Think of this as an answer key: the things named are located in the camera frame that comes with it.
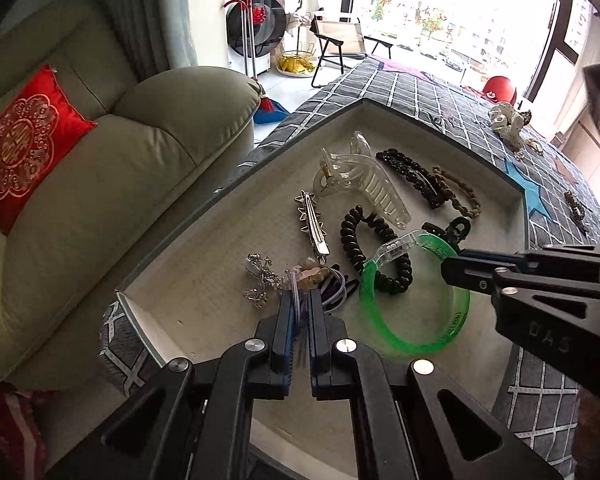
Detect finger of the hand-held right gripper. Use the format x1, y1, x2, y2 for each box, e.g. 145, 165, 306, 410
440, 256, 600, 307
459, 244, 600, 269

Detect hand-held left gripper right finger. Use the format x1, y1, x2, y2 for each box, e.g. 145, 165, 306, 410
308, 291, 563, 480

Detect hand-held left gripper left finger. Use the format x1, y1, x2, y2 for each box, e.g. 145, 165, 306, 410
45, 290, 297, 480

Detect purple hair ties with charm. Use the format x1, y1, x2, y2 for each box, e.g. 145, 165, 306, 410
282, 260, 361, 321

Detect green translucent bangle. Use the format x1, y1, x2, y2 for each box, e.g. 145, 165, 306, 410
358, 229, 472, 357

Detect brown braided bracelet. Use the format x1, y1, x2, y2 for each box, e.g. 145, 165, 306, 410
432, 166, 482, 219

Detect grey tray with white lining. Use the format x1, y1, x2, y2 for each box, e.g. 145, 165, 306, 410
115, 99, 531, 461

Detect clear plastic hair claw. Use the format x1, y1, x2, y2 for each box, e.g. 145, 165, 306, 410
312, 131, 412, 230

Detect small black hair claw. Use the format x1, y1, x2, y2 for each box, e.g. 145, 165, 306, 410
422, 216, 472, 252

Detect brown hair claw clip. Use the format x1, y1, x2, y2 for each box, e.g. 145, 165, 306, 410
562, 189, 591, 233

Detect silver spiked hair clip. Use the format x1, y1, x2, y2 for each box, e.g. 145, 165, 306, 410
294, 190, 331, 257

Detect black beaded hair clip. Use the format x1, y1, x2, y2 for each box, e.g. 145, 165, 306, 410
376, 149, 448, 209

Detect grey checked star blanket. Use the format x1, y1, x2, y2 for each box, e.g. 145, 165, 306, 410
97, 55, 600, 461

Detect blue dustpan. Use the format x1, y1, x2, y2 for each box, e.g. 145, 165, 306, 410
252, 100, 289, 125

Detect beige sofa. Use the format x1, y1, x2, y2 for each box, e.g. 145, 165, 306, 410
0, 0, 263, 391

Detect beige folding chair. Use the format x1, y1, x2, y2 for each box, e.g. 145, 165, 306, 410
310, 10, 396, 88

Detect red patterned cloth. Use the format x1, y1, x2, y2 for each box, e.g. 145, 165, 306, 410
0, 382, 48, 480

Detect white washing machine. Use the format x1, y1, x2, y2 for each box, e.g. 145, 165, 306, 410
224, 0, 287, 78

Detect red embroidered cushion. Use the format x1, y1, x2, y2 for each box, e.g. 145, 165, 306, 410
0, 64, 98, 235

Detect grey green curtain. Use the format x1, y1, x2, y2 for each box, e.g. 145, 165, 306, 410
65, 0, 201, 78

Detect silver charm chain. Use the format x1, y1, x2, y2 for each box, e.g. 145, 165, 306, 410
244, 253, 286, 309

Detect black spiral hair tie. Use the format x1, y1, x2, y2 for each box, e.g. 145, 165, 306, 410
340, 205, 413, 295

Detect red-handled mop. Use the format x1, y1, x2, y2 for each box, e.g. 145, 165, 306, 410
223, 0, 261, 81

